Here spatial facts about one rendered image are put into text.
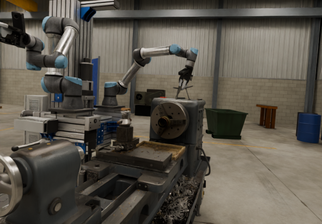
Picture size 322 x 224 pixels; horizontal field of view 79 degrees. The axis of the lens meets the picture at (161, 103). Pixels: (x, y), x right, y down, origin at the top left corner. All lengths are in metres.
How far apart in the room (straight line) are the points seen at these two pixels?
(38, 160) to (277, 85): 12.24
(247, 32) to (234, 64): 1.84
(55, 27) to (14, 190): 1.24
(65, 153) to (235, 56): 11.73
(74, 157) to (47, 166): 0.09
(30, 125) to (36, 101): 0.40
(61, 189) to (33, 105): 1.38
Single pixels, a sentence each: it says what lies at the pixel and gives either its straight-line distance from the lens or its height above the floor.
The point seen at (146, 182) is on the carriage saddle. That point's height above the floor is 0.90.
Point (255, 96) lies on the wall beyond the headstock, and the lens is 12.10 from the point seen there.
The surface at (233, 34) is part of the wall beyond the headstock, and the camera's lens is 12.36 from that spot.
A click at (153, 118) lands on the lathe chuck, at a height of 1.09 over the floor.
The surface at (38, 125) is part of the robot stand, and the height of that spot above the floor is 1.05.
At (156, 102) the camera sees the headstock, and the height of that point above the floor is 1.22.
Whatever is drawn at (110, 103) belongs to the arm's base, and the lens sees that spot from 1.91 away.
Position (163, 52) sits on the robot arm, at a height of 1.64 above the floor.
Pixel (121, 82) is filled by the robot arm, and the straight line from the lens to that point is 2.00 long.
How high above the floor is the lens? 1.31
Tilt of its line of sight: 3 degrees down
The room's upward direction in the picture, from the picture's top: 3 degrees clockwise
